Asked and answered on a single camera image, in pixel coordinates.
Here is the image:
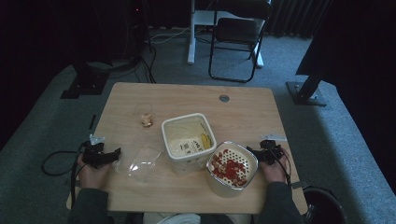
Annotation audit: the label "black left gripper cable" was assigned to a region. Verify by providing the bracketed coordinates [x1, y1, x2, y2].
[41, 145, 87, 209]

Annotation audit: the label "pile of red food pieces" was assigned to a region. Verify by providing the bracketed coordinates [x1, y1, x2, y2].
[211, 148, 248, 188]

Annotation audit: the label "black curtain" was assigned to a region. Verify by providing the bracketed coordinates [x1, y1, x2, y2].
[295, 0, 396, 194]

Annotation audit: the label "cream container with perforated strainer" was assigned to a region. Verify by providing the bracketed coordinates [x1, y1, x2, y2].
[205, 140, 260, 199]

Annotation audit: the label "clear plastic lid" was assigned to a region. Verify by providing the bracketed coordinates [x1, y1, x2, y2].
[114, 146, 163, 182]

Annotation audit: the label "black folding chair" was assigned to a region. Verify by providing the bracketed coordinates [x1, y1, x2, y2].
[207, 0, 273, 84]

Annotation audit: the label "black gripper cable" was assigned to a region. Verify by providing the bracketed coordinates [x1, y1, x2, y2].
[273, 148, 294, 189]
[41, 145, 87, 209]

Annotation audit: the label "black floor cables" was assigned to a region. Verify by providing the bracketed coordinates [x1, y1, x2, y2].
[86, 36, 158, 84]

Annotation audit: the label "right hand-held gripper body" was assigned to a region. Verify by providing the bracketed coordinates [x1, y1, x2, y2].
[259, 133, 288, 166]

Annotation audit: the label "cream plastic bin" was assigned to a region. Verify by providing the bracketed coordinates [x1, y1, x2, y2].
[161, 112, 219, 175]

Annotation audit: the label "white floor cable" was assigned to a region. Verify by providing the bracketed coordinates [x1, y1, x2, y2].
[145, 25, 207, 45]

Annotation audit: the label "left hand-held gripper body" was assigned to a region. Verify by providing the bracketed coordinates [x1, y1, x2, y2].
[81, 133, 110, 169]

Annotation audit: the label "person's right hand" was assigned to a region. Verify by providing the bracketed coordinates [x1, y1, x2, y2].
[259, 147, 290, 185]

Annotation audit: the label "black waste bin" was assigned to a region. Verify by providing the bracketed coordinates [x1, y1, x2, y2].
[302, 185, 348, 224]

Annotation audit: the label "black stand with base plate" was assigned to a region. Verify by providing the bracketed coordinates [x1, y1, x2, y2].
[60, 0, 110, 100]

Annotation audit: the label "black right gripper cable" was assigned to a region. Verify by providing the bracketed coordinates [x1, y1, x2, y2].
[273, 148, 294, 189]

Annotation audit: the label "dark pleated curtain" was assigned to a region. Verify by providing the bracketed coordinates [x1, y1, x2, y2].
[266, 0, 331, 39]

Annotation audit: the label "black stand with metal foot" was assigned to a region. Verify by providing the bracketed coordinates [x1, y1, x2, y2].
[286, 62, 329, 107]

